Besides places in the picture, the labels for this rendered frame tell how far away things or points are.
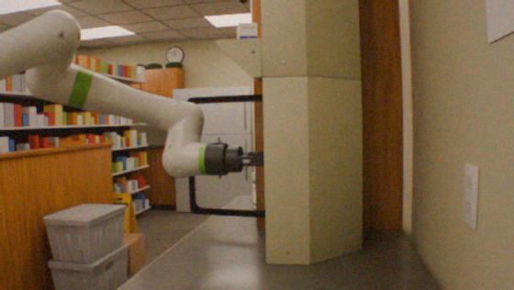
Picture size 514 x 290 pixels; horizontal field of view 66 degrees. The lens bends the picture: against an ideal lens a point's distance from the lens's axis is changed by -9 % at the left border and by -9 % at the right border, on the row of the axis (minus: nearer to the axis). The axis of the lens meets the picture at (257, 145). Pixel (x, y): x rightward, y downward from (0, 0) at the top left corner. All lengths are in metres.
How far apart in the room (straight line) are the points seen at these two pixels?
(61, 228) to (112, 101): 2.13
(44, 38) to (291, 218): 0.74
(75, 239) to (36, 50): 2.31
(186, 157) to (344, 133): 0.44
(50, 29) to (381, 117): 1.00
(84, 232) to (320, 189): 2.31
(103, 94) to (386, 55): 0.88
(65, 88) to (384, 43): 0.98
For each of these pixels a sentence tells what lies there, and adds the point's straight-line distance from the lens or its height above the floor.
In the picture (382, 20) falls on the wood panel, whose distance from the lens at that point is 1.48.
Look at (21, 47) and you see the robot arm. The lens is 1.06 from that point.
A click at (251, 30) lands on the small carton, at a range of 1.20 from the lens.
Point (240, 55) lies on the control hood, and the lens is 1.10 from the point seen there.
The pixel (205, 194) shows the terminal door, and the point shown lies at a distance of 1.49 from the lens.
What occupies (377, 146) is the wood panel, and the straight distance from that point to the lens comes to 1.44.
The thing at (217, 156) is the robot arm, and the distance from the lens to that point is 1.20.
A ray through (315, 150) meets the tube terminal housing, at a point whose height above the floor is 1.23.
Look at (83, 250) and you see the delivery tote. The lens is 3.25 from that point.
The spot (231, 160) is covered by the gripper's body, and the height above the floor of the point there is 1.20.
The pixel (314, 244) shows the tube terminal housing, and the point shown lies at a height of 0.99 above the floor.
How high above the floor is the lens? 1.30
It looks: 3 degrees down
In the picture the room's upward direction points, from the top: 1 degrees counter-clockwise
